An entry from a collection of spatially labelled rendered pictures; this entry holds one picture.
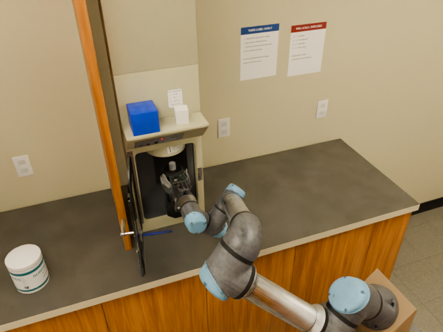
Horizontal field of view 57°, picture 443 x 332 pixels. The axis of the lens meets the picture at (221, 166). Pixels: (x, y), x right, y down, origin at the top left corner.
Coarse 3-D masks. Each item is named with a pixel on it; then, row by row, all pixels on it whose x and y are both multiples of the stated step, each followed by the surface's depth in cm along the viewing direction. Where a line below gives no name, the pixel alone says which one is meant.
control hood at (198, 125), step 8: (160, 120) 160; (168, 120) 160; (192, 120) 160; (200, 120) 160; (128, 128) 155; (160, 128) 154; (168, 128) 154; (176, 128) 154; (184, 128) 155; (192, 128) 156; (200, 128) 158; (128, 136) 150; (136, 136) 150; (144, 136) 150; (152, 136) 152; (160, 136) 154; (184, 136) 163; (192, 136) 167; (128, 144) 153
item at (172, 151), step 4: (184, 144) 180; (164, 148) 173; (168, 148) 173; (172, 148) 174; (176, 148) 175; (180, 148) 176; (148, 152) 176; (152, 152) 174; (156, 152) 173; (160, 152) 173; (164, 152) 173; (168, 152) 173; (172, 152) 174; (176, 152) 175; (156, 156) 174; (160, 156) 173; (164, 156) 173; (168, 156) 174
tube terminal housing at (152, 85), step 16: (112, 80) 154; (128, 80) 149; (144, 80) 151; (160, 80) 153; (176, 80) 155; (192, 80) 158; (128, 96) 152; (144, 96) 154; (160, 96) 156; (192, 96) 161; (160, 112) 160; (192, 112) 165; (160, 144) 168; (176, 144) 170; (144, 224) 187; (160, 224) 191
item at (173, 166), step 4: (172, 164) 171; (176, 164) 176; (164, 168) 174; (168, 168) 174; (172, 168) 172; (176, 168) 174; (180, 168) 174; (164, 172) 172; (168, 172) 172; (172, 172) 172; (176, 172) 172; (180, 172) 172; (168, 176) 171
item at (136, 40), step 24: (120, 0) 133; (144, 0) 136; (168, 0) 139; (192, 0) 141; (120, 24) 137; (144, 24) 140; (168, 24) 143; (192, 24) 146; (120, 48) 141; (144, 48) 144; (168, 48) 147; (192, 48) 151; (120, 72) 146
